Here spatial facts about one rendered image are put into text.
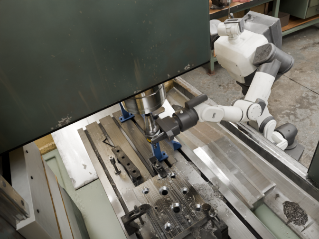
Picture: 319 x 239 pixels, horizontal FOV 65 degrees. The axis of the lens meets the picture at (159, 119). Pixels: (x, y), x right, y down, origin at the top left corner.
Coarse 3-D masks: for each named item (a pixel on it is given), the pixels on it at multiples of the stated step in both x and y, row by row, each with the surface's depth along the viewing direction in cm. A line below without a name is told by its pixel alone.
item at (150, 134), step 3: (144, 126) 98; (144, 129) 97; (156, 129) 96; (144, 132) 97; (147, 132) 95; (150, 132) 95; (153, 132) 95; (156, 132) 95; (150, 135) 96; (153, 135) 96; (156, 135) 96
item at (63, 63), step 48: (0, 0) 45; (48, 0) 48; (96, 0) 52; (144, 0) 57; (192, 0) 63; (0, 48) 48; (48, 48) 53; (96, 48) 58; (144, 48) 64; (192, 48) 71; (0, 96) 53; (48, 96) 58; (96, 96) 64; (0, 144) 58
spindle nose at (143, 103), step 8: (152, 88) 77; (160, 88) 80; (136, 96) 78; (144, 96) 78; (152, 96) 79; (160, 96) 82; (128, 104) 81; (136, 104) 80; (144, 104) 80; (152, 104) 81; (160, 104) 83; (136, 112) 82; (144, 112) 82
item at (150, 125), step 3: (150, 114) 92; (147, 117) 92; (150, 117) 92; (147, 120) 93; (150, 120) 93; (153, 120) 94; (147, 123) 93; (150, 123) 93; (153, 123) 94; (147, 126) 94; (150, 126) 94; (153, 126) 95; (156, 126) 96; (147, 129) 95; (150, 129) 95; (153, 129) 95
